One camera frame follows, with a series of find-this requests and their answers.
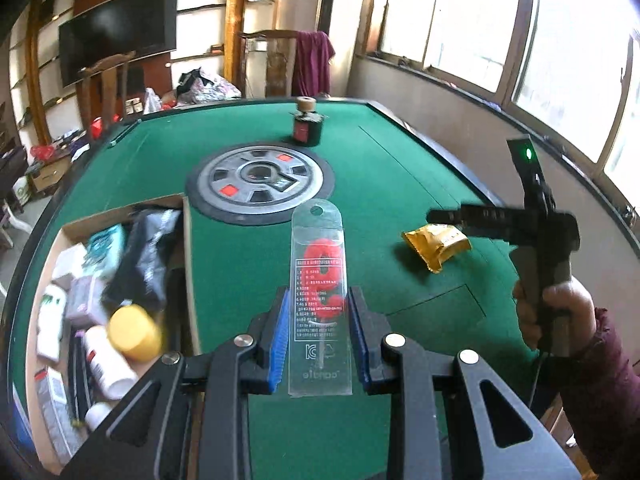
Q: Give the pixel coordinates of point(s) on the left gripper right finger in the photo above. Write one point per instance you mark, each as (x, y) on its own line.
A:
(451, 417)

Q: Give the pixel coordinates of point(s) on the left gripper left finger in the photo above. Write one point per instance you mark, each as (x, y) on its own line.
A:
(190, 413)

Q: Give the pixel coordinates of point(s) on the white pill bottle red label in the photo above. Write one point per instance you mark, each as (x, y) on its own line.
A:
(112, 373)

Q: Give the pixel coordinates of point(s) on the grey 502 glue box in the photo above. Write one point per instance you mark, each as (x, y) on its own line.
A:
(65, 438)

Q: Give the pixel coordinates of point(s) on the clear packet with red item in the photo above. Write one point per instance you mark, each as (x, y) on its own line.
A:
(319, 360)

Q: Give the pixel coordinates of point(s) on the black foil pouch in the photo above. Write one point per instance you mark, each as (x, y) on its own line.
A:
(140, 277)

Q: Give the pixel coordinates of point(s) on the white medicine box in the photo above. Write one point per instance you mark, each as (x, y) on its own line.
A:
(84, 306)

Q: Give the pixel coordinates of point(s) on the white bottle green label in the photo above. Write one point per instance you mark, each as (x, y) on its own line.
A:
(50, 323)

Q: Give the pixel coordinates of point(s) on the white tube with black cap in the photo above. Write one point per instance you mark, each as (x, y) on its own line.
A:
(96, 414)

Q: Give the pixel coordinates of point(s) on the maroon sleeve forearm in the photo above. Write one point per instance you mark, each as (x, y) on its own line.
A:
(600, 395)

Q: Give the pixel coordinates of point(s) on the person right hand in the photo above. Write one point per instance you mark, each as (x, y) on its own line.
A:
(569, 301)

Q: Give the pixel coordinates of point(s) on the yellow foil snack packet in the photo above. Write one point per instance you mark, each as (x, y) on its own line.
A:
(435, 244)

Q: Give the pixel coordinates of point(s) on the black marker in box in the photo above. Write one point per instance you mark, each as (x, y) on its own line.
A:
(79, 380)

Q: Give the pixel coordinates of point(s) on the teal tissue packet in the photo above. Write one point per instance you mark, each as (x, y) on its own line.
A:
(104, 251)

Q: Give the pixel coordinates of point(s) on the white charger box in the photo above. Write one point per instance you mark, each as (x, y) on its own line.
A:
(69, 266)

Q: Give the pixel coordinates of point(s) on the cardboard box tray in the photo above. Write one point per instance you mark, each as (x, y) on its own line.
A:
(176, 321)

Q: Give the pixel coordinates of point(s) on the round grey table centre panel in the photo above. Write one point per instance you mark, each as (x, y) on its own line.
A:
(257, 184)

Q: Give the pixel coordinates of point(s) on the black ink bottle with cork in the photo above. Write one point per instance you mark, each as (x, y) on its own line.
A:
(308, 123)

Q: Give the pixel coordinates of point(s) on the maroon garment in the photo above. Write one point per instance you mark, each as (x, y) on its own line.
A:
(311, 74)

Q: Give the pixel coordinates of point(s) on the white standing air conditioner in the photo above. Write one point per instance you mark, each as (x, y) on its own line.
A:
(339, 19)

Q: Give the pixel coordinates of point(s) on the wooden chair with garment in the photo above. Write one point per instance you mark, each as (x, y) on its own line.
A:
(265, 63)

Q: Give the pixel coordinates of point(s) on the pile of clothes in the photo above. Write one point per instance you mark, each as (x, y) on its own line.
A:
(197, 87)

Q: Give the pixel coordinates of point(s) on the wooden chair near television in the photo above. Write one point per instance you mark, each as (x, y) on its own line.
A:
(113, 73)

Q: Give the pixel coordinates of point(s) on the black flat television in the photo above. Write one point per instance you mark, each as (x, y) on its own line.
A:
(145, 27)

